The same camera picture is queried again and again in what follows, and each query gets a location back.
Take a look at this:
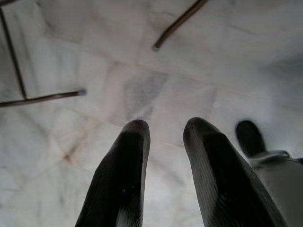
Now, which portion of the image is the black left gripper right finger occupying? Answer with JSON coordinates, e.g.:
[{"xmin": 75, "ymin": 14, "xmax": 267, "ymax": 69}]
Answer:
[{"xmin": 183, "ymin": 117, "xmax": 288, "ymax": 227}]

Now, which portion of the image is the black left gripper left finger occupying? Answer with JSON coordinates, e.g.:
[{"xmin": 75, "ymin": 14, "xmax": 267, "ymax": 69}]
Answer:
[{"xmin": 75, "ymin": 120, "xmax": 152, "ymax": 227}]

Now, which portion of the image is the black robot foot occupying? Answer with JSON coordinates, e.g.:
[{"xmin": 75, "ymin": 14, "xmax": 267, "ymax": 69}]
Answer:
[{"xmin": 235, "ymin": 120, "xmax": 267, "ymax": 158}]

